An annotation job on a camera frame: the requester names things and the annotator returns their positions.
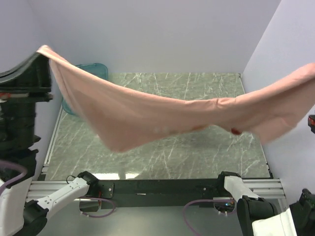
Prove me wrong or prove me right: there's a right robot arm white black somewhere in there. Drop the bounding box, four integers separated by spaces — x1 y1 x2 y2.
216 172 315 236

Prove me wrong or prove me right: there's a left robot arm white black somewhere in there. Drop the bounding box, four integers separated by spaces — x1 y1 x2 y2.
0 53 98 236

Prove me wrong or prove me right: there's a pink printed t shirt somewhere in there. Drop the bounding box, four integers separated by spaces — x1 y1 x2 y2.
38 45 315 152

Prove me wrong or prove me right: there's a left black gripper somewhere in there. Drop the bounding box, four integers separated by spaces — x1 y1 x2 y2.
0 45 58 148

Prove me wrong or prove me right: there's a teal plastic bin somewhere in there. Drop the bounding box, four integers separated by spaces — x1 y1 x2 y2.
62 63 109 116

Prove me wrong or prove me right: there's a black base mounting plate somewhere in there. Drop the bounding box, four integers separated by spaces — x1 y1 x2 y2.
87 178 237 207

